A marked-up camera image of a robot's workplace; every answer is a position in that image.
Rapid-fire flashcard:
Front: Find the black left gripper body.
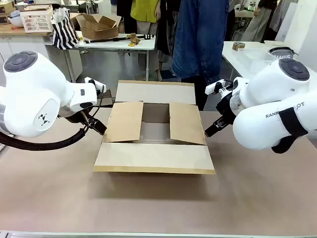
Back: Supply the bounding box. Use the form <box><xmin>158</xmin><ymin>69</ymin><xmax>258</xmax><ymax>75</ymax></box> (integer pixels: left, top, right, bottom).
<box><xmin>64</xmin><ymin>109</ymin><xmax>91</xmax><ymax>125</ymax></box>

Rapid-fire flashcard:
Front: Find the long black rod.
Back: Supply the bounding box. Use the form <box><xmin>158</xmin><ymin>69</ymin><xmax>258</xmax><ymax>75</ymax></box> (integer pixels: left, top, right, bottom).
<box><xmin>83</xmin><ymin>34</ymin><xmax>156</xmax><ymax>45</ymax></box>

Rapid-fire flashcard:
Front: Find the cardboard box with label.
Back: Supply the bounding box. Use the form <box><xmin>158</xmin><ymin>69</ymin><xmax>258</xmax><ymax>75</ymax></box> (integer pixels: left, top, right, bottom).
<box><xmin>0</xmin><ymin>0</ymin><xmax>17</xmax><ymax>24</ymax></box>

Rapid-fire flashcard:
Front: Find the large brown cardboard box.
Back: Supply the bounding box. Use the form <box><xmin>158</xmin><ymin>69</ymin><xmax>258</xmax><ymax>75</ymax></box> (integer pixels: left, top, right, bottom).
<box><xmin>93</xmin><ymin>79</ymin><xmax>215</xmax><ymax>176</ymax></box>

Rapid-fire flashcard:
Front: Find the person in grey skirt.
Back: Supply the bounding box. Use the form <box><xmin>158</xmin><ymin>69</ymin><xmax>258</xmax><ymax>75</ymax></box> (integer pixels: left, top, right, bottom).
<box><xmin>247</xmin><ymin>0</ymin><xmax>274</xmax><ymax>43</ymax></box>

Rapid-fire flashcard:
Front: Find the person in dark coat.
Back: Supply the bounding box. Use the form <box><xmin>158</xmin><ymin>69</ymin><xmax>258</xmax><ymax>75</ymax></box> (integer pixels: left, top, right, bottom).
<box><xmin>156</xmin><ymin>0</ymin><xmax>179</xmax><ymax>81</ymax></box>

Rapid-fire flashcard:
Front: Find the white side table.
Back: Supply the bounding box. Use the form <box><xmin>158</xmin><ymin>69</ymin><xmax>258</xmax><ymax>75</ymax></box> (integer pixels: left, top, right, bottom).
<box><xmin>221</xmin><ymin>41</ymin><xmax>317</xmax><ymax>84</ymax></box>

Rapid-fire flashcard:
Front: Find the open cardboard box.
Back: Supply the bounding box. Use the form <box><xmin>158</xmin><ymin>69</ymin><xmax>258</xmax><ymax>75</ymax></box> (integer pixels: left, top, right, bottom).
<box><xmin>75</xmin><ymin>12</ymin><xmax>122</xmax><ymax>41</ymax></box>

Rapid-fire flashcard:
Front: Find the wooden top white cabinet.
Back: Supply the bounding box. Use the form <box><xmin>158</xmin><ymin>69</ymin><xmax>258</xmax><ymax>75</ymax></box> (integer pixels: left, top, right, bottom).
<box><xmin>0</xmin><ymin>24</ymin><xmax>84</xmax><ymax>85</ymax></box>

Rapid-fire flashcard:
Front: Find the black white striped bag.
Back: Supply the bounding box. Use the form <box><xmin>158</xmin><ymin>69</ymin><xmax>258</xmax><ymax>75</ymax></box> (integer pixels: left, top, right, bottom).
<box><xmin>51</xmin><ymin>8</ymin><xmax>80</xmax><ymax>50</ymax></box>

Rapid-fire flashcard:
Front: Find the person in denim jacket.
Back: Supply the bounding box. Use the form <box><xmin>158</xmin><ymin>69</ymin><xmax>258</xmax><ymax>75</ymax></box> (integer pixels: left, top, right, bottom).
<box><xmin>170</xmin><ymin>0</ymin><xmax>230</xmax><ymax>111</ymax></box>

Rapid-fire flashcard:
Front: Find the black rimmed clear container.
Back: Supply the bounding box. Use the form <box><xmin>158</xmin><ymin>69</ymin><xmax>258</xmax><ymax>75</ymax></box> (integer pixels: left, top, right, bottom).
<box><xmin>267</xmin><ymin>46</ymin><xmax>299</xmax><ymax>62</ymax></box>

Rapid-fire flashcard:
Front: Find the black left arm cable sleeve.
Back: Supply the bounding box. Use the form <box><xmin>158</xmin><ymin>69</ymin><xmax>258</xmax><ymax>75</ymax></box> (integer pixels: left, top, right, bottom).
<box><xmin>0</xmin><ymin>123</ymin><xmax>93</xmax><ymax>152</ymax></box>

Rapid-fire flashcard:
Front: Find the white plastic basket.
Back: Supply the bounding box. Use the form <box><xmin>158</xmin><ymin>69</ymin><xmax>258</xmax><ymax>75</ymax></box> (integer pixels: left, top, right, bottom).
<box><xmin>19</xmin><ymin>4</ymin><xmax>54</xmax><ymax>33</ymax></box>

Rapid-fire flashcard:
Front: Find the brown paper figure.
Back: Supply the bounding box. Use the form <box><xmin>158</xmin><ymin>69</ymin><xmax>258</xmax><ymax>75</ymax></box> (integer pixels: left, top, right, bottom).
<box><xmin>126</xmin><ymin>32</ymin><xmax>141</xmax><ymax>45</ymax></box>

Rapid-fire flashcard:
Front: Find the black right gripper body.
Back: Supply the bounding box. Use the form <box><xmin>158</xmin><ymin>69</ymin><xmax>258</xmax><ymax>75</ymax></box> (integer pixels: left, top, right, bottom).
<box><xmin>215</xmin><ymin>95</ymin><xmax>239</xmax><ymax>121</ymax></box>

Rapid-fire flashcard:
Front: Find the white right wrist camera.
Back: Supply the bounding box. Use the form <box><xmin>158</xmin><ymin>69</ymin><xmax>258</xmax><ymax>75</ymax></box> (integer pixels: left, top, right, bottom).
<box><xmin>205</xmin><ymin>78</ymin><xmax>235</xmax><ymax>97</ymax></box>

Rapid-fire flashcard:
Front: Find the white table with metal legs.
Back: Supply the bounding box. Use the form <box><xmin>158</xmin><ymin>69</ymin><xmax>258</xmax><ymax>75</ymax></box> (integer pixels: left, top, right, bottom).
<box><xmin>74</xmin><ymin>31</ymin><xmax>157</xmax><ymax>81</ymax></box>

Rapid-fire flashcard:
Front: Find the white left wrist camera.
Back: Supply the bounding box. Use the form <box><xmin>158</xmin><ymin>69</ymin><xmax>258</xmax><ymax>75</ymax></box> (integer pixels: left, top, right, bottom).
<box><xmin>84</xmin><ymin>77</ymin><xmax>107</xmax><ymax>92</ymax></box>

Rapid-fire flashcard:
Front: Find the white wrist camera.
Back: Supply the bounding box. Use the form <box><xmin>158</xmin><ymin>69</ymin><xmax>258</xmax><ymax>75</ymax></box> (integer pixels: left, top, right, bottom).
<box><xmin>205</xmin><ymin>78</ymin><xmax>235</xmax><ymax>97</ymax></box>
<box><xmin>84</xmin><ymin>77</ymin><xmax>107</xmax><ymax>92</ymax></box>

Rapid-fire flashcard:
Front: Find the person in yellow vest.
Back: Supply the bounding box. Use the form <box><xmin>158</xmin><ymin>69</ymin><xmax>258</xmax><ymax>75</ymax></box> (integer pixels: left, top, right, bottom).
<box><xmin>130</xmin><ymin>0</ymin><xmax>161</xmax><ymax>38</ymax></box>

